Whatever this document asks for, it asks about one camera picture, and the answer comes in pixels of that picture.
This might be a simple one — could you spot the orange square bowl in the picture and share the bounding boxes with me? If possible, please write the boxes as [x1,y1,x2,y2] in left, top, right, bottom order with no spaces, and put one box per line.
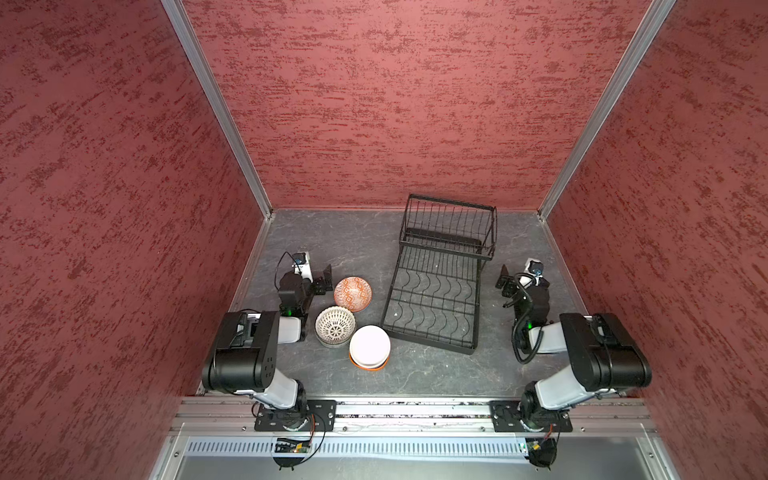
[348,355,390,372]

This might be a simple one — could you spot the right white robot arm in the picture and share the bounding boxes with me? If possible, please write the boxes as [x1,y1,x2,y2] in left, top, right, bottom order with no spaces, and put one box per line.
[491,260,652,432]

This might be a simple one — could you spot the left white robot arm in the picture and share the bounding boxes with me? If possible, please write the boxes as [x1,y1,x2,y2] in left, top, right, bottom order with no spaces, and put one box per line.
[201,265,333,431]

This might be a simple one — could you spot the red patterned bowl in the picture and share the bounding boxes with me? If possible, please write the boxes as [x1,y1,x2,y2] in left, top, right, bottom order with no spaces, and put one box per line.
[334,276,373,313]

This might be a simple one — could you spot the white lattice patterned bowl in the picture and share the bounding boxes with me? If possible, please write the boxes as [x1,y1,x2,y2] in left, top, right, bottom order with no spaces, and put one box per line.
[314,306,357,348]

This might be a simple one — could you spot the left corner aluminium profile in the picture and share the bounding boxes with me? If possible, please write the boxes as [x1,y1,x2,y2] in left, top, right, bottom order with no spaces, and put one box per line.
[161,0,273,221]

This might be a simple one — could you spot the corner aluminium profile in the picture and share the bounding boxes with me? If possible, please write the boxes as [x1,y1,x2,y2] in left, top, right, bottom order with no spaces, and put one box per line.
[538,0,676,223]
[161,0,273,221]

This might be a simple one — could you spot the right corner aluminium profile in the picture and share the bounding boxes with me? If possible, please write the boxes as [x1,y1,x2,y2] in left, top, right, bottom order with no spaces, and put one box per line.
[538,0,676,223]

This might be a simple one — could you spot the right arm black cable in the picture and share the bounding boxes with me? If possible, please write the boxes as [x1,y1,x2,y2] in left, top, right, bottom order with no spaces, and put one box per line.
[509,281,544,365]

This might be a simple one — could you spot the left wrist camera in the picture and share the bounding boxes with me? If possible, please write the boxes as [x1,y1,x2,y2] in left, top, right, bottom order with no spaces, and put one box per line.
[292,252,314,282]

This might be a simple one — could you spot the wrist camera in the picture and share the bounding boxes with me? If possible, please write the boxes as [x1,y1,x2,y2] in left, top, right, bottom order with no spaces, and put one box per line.
[521,258,544,285]
[292,252,314,282]

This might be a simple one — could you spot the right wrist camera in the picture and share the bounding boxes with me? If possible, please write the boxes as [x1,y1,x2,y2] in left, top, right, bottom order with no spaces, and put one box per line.
[521,258,544,285]

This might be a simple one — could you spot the black wire dish rack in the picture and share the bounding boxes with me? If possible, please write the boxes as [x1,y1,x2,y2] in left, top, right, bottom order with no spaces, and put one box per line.
[379,194,498,355]

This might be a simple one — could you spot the perforated cable duct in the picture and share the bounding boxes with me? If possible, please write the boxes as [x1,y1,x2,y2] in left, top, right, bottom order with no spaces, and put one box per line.
[184,437,529,462]

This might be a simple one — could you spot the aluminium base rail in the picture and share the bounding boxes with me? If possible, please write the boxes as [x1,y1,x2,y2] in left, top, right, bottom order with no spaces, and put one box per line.
[170,395,658,437]

